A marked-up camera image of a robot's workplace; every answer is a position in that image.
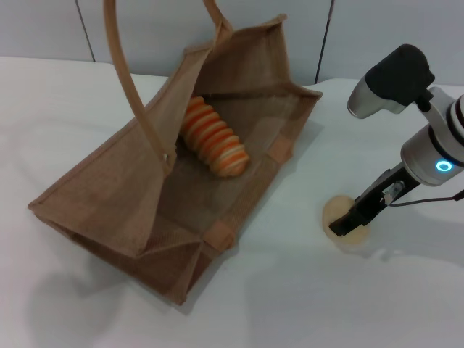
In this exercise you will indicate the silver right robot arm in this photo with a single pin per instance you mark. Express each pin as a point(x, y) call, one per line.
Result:
point(420, 145)

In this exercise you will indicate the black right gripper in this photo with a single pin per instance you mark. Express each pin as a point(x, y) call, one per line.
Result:
point(384, 195)

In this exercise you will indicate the brown jute handbag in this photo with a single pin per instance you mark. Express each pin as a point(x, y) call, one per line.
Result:
point(137, 203)

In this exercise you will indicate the orange striped bread loaf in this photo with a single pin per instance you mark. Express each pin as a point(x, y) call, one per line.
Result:
point(215, 141)

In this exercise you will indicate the pale round egg yolk pastry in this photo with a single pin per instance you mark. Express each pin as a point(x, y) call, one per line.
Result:
point(337, 208)

